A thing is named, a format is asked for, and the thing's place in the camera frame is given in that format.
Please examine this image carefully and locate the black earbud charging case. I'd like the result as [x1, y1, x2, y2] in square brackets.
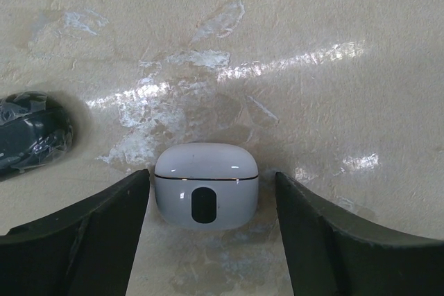
[1, 92, 74, 182]

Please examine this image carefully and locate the white earbud charging case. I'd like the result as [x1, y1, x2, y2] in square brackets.
[154, 143, 259, 231]

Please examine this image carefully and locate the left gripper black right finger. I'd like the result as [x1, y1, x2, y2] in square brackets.
[275, 172, 443, 295]

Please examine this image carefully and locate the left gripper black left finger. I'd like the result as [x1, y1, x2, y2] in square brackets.
[1, 170, 150, 295]

